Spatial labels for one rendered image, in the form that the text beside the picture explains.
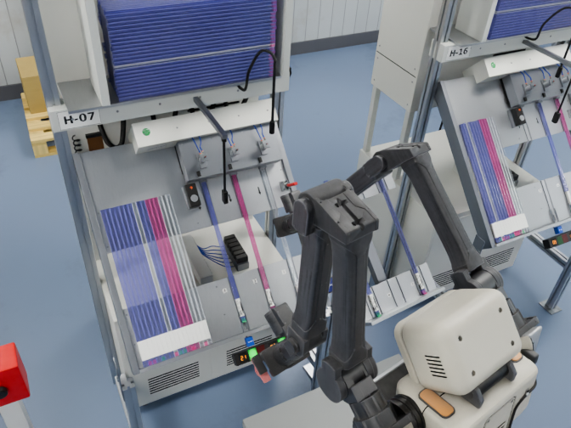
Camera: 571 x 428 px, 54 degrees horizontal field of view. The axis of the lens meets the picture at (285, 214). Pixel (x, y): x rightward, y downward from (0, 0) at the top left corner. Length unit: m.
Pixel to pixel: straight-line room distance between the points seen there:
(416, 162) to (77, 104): 0.98
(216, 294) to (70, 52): 0.88
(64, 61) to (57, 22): 0.12
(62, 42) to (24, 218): 1.97
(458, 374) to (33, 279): 2.53
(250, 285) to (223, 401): 0.83
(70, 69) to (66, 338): 1.46
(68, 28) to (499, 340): 1.44
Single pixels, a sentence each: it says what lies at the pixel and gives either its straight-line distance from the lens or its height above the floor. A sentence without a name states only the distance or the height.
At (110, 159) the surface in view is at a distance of 1.89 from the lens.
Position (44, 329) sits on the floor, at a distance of 3.00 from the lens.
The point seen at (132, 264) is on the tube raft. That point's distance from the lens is 1.82.
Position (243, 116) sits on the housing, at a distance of 1.92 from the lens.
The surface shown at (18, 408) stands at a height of 0.56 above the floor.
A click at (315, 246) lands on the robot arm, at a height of 1.51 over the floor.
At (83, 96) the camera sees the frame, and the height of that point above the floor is 1.39.
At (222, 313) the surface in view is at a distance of 1.88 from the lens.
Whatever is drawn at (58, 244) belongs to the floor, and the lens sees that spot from 3.43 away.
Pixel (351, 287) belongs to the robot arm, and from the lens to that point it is 1.00.
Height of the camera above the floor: 2.20
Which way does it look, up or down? 39 degrees down
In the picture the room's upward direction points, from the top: 4 degrees clockwise
